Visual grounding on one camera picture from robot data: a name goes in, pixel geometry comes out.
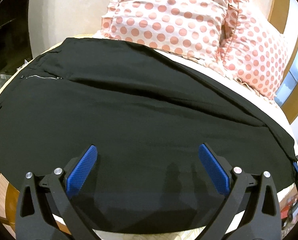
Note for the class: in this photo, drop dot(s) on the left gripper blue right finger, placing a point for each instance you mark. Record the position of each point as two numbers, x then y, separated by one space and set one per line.
250 209

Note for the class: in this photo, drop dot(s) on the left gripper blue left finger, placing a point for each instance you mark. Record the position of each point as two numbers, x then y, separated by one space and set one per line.
44 208

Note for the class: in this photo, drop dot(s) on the black pants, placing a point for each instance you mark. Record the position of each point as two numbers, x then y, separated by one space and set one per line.
129 134

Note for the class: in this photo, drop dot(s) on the cream patterned bed sheet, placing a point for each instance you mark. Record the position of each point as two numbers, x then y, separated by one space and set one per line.
263 104

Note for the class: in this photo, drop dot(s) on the right pink polka dot pillow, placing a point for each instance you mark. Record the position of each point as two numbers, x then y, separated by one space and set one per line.
253 50

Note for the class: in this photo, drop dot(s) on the pink polka dot pillow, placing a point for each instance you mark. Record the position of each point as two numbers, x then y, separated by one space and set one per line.
189 28
253 50

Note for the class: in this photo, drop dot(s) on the black television screen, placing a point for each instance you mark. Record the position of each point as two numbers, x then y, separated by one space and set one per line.
15 46

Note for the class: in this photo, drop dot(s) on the left pink polka dot pillow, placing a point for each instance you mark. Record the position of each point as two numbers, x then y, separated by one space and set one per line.
189 28

